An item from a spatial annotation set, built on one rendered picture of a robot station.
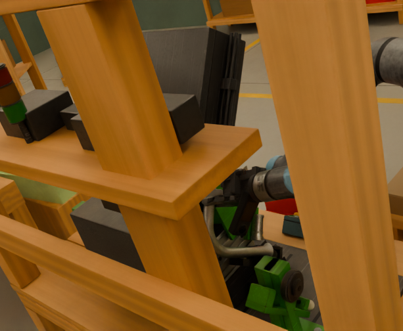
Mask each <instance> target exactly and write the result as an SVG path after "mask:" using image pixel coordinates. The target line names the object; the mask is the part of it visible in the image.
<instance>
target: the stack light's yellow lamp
mask: <svg viewBox="0 0 403 331"><path fill-rule="evenodd" d="M21 100H22V98H21V96H20V93H19V92H18V89H17V88H16V85H15V83H14V82H12V83H11V84H10V85H8V86H6V87H2V88H0V105H1V107H2V108H4V107H8V106H12V105H14V104H16V103H18V102H20V101H21Z"/></svg>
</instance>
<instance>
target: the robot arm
mask: <svg viewBox="0 0 403 331"><path fill-rule="evenodd" d="M371 53H372V59H373V69H374V76H375V86H378V85H379V84H380V83H383V82H384V83H390V84H393V85H399V86H401V87H402V88H403V38H399V37H384V38H381V39H378V40H376V41H374V42H373V43H371ZM244 170H245V169H242V170H239V169H236V170H235V171H234V172H233V173H232V174H231V175H230V176H229V177H228V178H227V179H225V180H224V181H223V182H222V183H221V188H223V190H222V189H216V188H215V189H214V190H213V191H212V192H211V193H210V194H209V195H208V196H207V197H206V198H205V199H204V200H202V204H204V205H205V206H213V205H214V207H215V208H226V207H235V206H237V209H236V211H235V214H234V216H233V219H232V221H231V224H230V226H229V229H228V231H229V232H230V233H231V234H232V235H235V236H246V234H247V231H248V229H249V227H250V224H251V222H252V219H253V217H254V214H255V212H256V209H257V207H258V205H259V202H272V201H276V200H283V199H288V198H293V199H295V195H294V192H293V186H292V183H291V178H290V174H289V168H288V165H287V160H286V156H285V154H284V155H283V156H274V157H273V158H271V159H270V160H269V161H268V162H267V164H266V168H263V167H258V166H254V167H252V169H250V170H247V171H246V170H245V171H244Z"/></svg>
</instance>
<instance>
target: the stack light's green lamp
mask: <svg viewBox="0 0 403 331"><path fill-rule="evenodd" d="M2 109H3V111H4V113H5V115H6V117H7V119H8V121H9V123H10V124H11V125H15V124H18V123H21V122H24V121H25V120H27V119H26V117H25V113H26V112H27V108H26V106H25V104H24V102H23V100H21V101H20V102H18V103H16V104H14V105H12V106H8V107H4V108H2Z"/></svg>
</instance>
